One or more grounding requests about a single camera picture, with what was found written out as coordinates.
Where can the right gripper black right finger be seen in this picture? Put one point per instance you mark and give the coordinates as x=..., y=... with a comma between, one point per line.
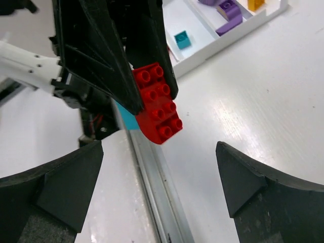
x=268, y=205

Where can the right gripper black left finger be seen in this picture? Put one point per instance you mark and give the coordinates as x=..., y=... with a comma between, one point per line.
x=49, y=203

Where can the small teal lego cube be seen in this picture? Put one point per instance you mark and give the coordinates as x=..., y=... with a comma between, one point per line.
x=182, y=40

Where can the white compartment sorting tray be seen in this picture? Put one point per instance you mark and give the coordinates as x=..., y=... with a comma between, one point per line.
x=196, y=30

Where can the purple brick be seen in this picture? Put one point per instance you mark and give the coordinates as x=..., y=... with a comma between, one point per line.
x=208, y=2

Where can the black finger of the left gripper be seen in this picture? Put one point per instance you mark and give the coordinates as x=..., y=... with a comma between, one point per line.
x=146, y=39
x=88, y=45

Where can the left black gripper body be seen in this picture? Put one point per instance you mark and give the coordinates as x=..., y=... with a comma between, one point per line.
x=96, y=110

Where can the yellow lego brick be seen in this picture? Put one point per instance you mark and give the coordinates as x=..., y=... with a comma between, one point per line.
x=254, y=5

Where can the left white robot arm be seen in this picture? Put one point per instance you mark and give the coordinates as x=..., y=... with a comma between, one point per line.
x=36, y=70

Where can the purple paw print lego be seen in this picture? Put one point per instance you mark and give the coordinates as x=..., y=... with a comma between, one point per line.
x=231, y=12

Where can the teal lego brick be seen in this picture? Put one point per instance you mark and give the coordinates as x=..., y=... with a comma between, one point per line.
x=128, y=119

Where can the red lego brick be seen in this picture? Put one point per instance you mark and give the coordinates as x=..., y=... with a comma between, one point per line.
x=159, y=120

